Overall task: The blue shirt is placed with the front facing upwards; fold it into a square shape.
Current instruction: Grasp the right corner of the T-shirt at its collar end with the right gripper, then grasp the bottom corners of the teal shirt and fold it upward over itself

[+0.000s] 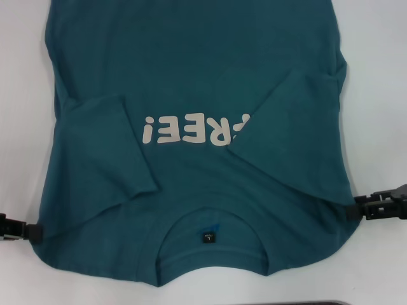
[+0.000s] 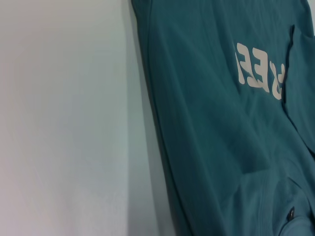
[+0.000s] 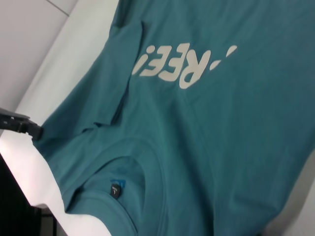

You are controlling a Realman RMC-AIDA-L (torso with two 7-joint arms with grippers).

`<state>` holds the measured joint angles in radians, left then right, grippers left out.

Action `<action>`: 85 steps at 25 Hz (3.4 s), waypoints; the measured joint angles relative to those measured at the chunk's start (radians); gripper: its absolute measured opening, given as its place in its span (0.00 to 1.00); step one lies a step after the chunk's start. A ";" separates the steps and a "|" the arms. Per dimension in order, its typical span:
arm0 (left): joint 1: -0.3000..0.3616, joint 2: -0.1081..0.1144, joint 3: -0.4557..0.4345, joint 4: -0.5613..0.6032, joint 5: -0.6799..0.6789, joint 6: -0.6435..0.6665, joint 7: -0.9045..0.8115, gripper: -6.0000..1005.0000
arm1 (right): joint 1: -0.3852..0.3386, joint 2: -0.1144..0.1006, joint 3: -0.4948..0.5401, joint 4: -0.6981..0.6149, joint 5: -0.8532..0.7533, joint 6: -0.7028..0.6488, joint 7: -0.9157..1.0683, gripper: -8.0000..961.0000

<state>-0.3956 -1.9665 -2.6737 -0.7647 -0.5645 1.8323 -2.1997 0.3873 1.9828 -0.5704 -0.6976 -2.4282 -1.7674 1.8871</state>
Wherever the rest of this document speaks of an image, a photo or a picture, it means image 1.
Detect teal blue printed T-shirt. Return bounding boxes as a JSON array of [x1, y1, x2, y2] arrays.
[[31, 0, 363, 279]]

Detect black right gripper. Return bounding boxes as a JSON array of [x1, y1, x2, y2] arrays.
[[345, 183, 407, 222]]

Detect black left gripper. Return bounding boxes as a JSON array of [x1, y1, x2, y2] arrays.
[[0, 213, 43, 244]]

